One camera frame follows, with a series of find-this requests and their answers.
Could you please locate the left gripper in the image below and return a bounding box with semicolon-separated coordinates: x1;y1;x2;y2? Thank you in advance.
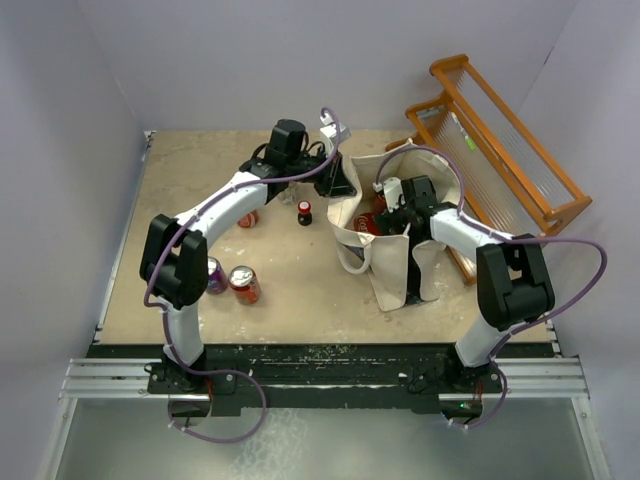
286;145;355;198

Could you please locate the cream canvas tote bag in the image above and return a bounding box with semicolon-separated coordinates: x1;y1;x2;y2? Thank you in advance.
327;140;464;312

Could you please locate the red cola can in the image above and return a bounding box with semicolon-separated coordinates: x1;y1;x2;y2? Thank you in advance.
352;212;387;236

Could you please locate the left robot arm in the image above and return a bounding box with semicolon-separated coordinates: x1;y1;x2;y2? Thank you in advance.
139;109;356;392

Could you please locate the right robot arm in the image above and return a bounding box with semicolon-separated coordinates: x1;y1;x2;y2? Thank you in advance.
373;175;555;391

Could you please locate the clear bottle behind left arm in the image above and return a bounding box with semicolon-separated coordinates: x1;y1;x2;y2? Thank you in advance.
278;185;298;205

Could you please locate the small dark red-capped bottle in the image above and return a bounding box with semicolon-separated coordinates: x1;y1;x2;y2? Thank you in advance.
297;200;313;226

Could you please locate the green-capped marker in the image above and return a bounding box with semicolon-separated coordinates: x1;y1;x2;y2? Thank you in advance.
450;112;476;151

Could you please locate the orange wooden rack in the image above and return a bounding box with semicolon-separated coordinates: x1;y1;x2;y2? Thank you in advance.
385;53;593;287

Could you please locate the purple soda can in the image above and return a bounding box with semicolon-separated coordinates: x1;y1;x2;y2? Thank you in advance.
206;256;228;295

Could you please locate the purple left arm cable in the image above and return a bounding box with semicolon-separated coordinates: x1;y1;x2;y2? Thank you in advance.
142;106;343;444

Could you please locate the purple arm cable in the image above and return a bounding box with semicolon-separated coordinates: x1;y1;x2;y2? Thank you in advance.
374;144;610;431
142;106;343;444

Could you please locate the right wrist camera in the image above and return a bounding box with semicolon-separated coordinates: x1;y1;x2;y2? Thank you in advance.
373;177;403;211

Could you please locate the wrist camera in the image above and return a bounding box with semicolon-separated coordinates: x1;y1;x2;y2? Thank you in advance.
319;111;351;153
373;177;403;211

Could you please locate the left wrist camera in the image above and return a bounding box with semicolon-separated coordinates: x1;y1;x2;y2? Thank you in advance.
319;111;351;153

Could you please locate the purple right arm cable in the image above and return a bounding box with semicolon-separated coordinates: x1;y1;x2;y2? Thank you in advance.
374;144;610;431

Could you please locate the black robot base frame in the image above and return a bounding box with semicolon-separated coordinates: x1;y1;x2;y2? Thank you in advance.
85;341;506;418

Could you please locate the aluminium rail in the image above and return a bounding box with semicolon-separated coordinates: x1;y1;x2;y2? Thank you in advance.
57;357;171;401

